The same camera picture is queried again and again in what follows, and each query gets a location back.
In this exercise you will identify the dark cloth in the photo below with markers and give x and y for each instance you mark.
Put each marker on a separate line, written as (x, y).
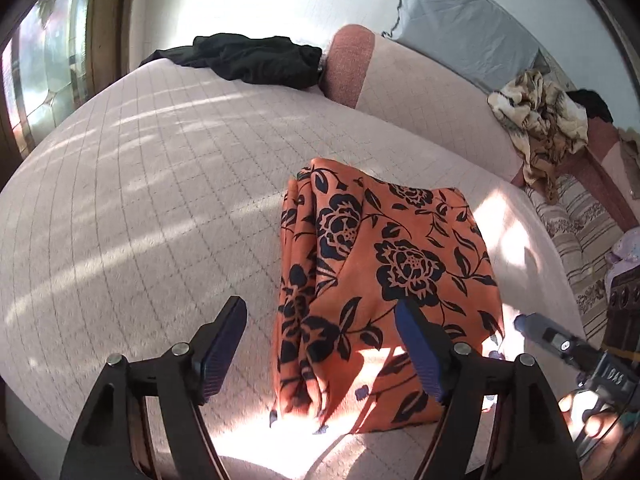
(592, 102)

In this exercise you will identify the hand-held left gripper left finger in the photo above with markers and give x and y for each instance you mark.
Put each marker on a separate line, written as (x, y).
(225, 345)

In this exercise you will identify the dark brown carved box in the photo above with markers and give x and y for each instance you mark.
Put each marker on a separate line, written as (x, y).
(625, 300)

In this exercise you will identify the striped floral cushion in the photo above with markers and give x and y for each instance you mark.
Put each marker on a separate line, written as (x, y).
(575, 230)

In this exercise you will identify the person's right hand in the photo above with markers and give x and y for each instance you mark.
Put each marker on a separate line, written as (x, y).
(600, 425)

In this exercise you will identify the stained glass window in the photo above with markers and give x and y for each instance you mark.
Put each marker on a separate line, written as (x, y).
(50, 60)

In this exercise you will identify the beige quilted bed cover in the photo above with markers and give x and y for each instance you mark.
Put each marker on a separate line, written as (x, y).
(150, 210)

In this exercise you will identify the beige patterned crumpled cloth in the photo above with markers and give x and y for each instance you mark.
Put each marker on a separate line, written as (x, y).
(540, 110)

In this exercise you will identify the lavender cloth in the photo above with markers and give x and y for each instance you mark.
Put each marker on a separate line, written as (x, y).
(622, 252)

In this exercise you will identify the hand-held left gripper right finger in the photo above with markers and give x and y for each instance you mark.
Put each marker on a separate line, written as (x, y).
(420, 355)

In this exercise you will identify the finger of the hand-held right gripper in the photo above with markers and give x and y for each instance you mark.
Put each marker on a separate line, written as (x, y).
(545, 335)

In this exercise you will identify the pink and beige backrest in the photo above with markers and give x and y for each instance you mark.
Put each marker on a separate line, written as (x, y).
(425, 95)

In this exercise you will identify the grey pillow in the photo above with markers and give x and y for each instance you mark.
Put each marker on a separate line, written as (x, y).
(465, 25)

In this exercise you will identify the orange black floral garment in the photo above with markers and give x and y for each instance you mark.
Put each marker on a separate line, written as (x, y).
(390, 260)

